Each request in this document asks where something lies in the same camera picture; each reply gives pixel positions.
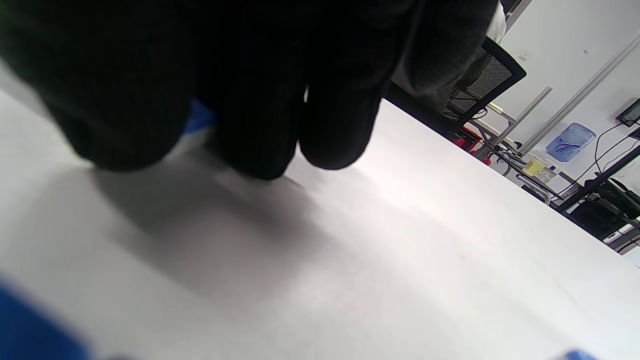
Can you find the blue poster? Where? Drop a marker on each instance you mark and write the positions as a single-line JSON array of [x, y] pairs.
[[570, 142]]

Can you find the grey metal bar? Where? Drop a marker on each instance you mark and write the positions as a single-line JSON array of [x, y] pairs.
[[580, 92], [525, 112]]

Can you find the red box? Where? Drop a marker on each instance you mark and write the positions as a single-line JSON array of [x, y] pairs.
[[467, 140]]

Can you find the black background desk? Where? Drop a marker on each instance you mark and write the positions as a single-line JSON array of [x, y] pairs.
[[600, 200]]

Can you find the single blue mahjong tile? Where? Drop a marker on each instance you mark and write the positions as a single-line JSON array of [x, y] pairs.
[[200, 117]]

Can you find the yellow box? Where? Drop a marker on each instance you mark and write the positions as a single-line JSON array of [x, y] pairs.
[[534, 167]]

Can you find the black mesh office chair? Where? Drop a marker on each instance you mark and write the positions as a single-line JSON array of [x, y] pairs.
[[495, 75]]

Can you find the black monitor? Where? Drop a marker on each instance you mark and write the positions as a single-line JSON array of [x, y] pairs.
[[631, 112]]

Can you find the person's right hand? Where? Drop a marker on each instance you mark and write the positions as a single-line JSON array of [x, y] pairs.
[[300, 65]]

